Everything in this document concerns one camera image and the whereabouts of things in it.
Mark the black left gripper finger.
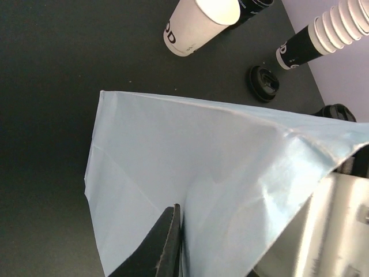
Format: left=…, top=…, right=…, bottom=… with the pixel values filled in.
left=111, top=204, right=182, bottom=277

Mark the light blue paper bag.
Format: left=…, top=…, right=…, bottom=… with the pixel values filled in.
left=85, top=91, right=368, bottom=276

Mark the black paper cup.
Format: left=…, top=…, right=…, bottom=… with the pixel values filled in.
left=229, top=0, right=274, bottom=29

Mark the tall stack of paper cups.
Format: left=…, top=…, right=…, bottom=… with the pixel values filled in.
left=276, top=0, right=368, bottom=70

